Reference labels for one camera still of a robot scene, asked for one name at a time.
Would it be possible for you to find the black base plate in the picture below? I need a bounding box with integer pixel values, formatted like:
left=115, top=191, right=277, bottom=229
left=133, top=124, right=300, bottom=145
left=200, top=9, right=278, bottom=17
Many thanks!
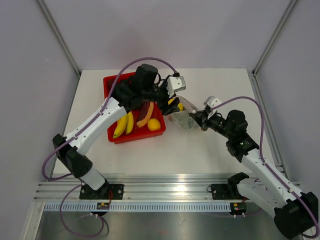
left=79, top=183, right=125, bottom=200
left=206, top=172, right=249, bottom=201

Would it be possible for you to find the netted green melon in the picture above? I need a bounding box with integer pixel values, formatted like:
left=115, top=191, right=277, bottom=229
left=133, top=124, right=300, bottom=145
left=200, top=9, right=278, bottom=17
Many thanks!
left=173, top=111, right=199, bottom=130

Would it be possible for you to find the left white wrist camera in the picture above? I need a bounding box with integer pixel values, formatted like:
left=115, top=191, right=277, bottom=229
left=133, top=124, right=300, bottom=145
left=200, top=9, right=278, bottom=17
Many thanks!
left=167, top=76, right=187, bottom=98

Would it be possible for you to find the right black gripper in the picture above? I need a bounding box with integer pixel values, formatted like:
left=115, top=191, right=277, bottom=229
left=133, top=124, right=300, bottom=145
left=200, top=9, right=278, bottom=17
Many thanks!
left=190, top=108, right=234, bottom=140

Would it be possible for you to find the right aluminium frame post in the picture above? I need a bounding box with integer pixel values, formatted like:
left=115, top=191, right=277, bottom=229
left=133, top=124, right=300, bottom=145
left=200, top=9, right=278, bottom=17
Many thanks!
left=251, top=0, right=300, bottom=76

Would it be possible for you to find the orange yellow round fruit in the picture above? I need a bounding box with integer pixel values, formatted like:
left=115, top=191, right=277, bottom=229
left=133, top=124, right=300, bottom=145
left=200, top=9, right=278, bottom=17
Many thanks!
left=147, top=118, right=161, bottom=132

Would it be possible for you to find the purple cable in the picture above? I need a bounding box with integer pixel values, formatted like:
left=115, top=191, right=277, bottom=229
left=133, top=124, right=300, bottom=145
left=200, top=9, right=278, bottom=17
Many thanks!
left=41, top=56, right=180, bottom=236
left=209, top=96, right=320, bottom=238

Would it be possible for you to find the left aluminium frame post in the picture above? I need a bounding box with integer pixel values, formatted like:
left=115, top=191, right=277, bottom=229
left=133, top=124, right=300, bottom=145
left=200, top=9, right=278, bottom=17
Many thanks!
left=35, top=0, right=82, bottom=78

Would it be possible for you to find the aluminium frame post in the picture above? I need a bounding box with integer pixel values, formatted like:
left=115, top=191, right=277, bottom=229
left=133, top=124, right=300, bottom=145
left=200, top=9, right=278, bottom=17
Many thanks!
left=35, top=0, right=82, bottom=78
left=251, top=0, right=300, bottom=76

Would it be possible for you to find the white slotted cable duct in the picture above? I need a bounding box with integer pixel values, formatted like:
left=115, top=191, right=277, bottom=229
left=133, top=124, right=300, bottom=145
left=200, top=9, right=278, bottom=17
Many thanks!
left=44, top=202, right=231, bottom=213

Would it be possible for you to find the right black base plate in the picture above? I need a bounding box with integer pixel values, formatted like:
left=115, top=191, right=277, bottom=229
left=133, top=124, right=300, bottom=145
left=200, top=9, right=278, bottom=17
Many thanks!
left=206, top=172, right=249, bottom=201

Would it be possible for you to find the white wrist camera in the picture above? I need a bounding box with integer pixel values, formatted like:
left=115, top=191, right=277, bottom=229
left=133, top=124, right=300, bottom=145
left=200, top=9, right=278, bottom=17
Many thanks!
left=203, top=96, right=222, bottom=113
left=167, top=76, right=187, bottom=98

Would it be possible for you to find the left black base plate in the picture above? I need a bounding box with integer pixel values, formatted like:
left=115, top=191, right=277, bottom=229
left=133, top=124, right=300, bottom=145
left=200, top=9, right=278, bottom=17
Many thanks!
left=79, top=183, right=125, bottom=200

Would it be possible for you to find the papaya slice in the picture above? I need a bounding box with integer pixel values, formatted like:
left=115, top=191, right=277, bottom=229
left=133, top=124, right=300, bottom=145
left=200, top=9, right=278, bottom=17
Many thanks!
left=136, top=102, right=154, bottom=128

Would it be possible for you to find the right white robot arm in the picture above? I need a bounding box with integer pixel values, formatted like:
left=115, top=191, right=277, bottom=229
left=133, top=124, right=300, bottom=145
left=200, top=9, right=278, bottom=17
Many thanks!
left=190, top=110, right=320, bottom=240

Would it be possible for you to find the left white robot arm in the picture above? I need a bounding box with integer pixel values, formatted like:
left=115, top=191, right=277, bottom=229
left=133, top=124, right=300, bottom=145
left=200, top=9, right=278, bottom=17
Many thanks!
left=52, top=64, right=186, bottom=199

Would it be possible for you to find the clear zip top bag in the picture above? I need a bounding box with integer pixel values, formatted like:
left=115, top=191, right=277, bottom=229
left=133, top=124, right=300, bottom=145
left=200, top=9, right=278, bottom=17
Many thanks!
left=167, top=95, right=200, bottom=130

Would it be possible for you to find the yellow mango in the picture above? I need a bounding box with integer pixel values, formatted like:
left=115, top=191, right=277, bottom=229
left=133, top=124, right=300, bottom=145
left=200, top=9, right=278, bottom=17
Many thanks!
left=167, top=98, right=185, bottom=112

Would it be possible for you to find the aluminium mounting rail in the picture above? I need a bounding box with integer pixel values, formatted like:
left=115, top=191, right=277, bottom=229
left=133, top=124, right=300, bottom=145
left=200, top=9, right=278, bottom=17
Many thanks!
left=33, top=173, right=228, bottom=202

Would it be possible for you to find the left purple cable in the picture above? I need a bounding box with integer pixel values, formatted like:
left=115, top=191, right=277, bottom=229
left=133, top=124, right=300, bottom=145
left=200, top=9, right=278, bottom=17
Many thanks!
left=41, top=56, right=180, bottom=236

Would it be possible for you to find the yellow banana bunch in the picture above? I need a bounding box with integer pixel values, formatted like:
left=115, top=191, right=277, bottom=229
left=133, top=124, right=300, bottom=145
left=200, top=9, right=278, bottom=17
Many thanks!
left=112, top=111, right=134, bottom=139

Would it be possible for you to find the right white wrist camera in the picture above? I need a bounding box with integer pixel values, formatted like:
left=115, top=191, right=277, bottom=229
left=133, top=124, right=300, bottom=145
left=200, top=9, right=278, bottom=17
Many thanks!
left=203, top=96, right=222, bottom=113

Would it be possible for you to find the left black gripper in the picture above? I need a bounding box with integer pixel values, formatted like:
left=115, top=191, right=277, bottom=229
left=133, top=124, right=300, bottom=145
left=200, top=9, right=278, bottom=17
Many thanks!
left=142, top=76, right=181, bottom=116

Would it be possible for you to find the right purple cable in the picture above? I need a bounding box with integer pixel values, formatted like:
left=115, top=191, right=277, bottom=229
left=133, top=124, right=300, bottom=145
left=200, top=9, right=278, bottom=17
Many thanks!
left=209, top=96, right=320, bottom=238

